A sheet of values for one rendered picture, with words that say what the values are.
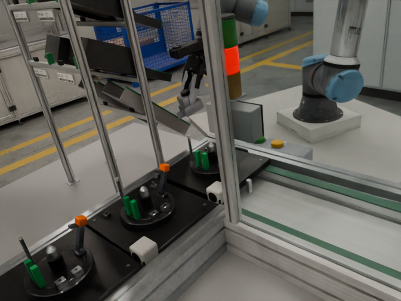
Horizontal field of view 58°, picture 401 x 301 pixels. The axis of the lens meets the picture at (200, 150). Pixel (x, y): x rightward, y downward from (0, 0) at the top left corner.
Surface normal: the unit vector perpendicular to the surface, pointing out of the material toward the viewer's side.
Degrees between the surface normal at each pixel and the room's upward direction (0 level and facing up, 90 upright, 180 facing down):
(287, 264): 90
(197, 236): 0
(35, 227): 0
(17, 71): 90
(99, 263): 0
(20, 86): 90
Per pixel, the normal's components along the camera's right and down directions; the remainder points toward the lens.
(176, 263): 0.73, 0.22
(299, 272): -0.66, 0.43
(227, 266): -0.14, -0.87
